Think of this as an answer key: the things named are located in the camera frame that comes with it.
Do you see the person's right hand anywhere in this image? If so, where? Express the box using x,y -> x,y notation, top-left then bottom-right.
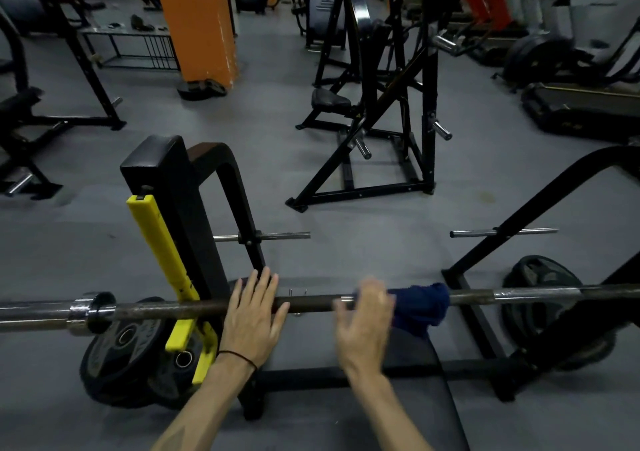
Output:
333,276 -> 397,379

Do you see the person's left hand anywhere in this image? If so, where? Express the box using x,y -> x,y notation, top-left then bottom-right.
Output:
219,267 -> 291,370

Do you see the blue cleaning cloth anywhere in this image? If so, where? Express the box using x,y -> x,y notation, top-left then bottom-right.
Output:
387,283 -> 452,339

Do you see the steel barbell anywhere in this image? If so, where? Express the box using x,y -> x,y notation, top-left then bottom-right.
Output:
0,284 -> 640,336

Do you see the person's right forearm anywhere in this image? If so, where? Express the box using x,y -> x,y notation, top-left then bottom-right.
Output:
345,370 -> 436,451

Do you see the person's left forearm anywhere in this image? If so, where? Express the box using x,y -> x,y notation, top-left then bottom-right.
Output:
149,355 -> 257,451

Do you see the black padded bench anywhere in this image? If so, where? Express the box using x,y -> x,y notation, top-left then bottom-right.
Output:
309,326 -> 471,451

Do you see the yellow bar hook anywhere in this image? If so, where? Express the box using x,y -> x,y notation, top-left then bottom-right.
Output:
125,195 -> 219,386

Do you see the black weight plate white lettering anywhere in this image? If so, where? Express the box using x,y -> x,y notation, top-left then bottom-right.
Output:
79,296 -> 169,409

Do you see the large black weight plate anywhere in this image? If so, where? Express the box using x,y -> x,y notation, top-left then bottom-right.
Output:
501,254 -> 619,372

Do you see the black bench press rack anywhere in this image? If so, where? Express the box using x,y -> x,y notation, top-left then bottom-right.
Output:
119,134 -> 640,422

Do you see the black and red lever machine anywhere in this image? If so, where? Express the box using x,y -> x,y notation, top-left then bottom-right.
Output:
285,0 -> 513,214

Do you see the black squat rack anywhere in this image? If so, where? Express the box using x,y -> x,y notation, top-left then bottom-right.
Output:
25,0 -> 127,131

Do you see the wide orange pillar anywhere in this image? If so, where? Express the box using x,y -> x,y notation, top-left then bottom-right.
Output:
149,0 -> 240,91

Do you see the black elliptical trainer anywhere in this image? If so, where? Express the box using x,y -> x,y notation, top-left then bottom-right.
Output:
492,30 -> 640,91

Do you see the black incline bench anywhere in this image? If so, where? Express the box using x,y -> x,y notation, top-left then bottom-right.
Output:
0,10 -> 63,201

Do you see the black hair tie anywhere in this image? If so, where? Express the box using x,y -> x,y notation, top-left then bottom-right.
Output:
215,349 -> 259,372

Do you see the black plate-loaded machine frame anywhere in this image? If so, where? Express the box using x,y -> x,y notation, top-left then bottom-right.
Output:
312,0 -> 396,89

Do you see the black wire frame table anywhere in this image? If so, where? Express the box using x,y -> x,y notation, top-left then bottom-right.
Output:
79,25 -> 181,72

